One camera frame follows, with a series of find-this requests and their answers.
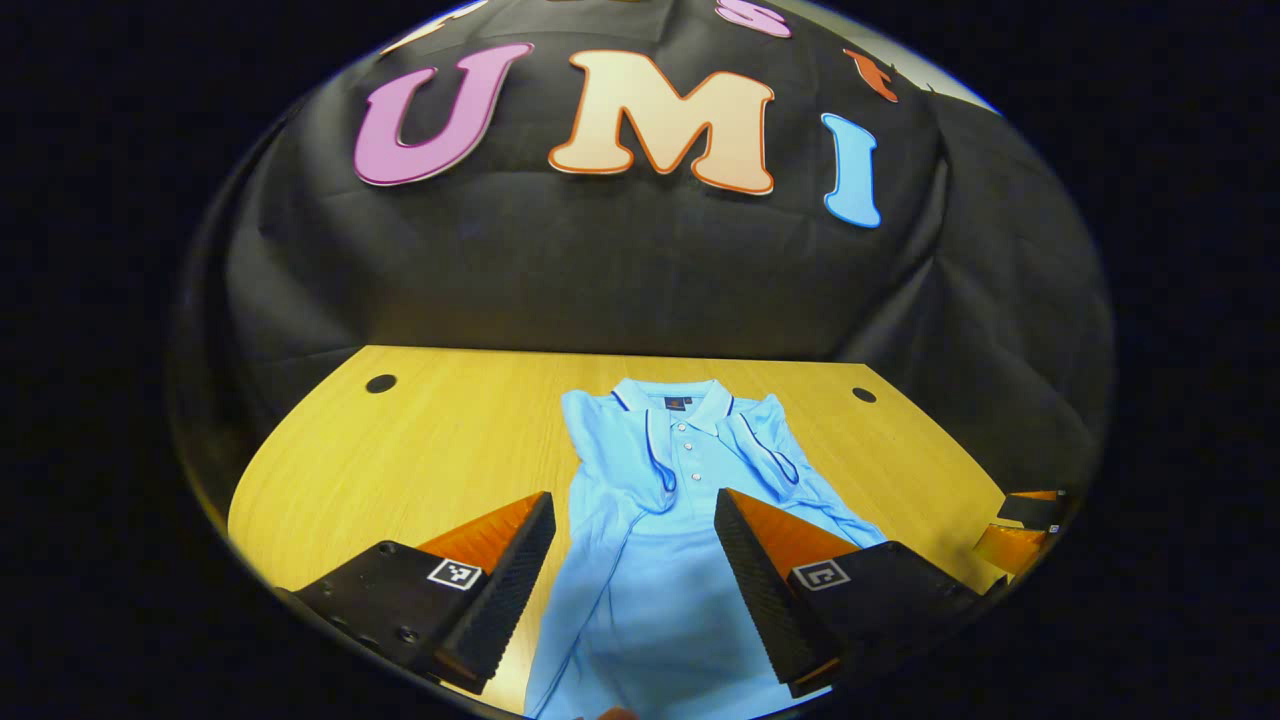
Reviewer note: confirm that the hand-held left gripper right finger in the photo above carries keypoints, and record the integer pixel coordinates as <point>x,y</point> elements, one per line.
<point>765,595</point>

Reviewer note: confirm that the light blue T-shirt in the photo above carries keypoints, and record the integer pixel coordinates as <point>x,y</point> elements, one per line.
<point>650,600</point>

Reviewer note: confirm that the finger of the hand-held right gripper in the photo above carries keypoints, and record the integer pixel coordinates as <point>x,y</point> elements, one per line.
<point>1010,548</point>
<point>1040,493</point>

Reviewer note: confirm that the black backdrop cloth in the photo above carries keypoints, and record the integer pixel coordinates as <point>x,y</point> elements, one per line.
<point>600,270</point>

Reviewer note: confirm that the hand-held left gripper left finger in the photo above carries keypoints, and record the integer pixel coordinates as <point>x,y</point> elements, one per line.
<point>505,595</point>

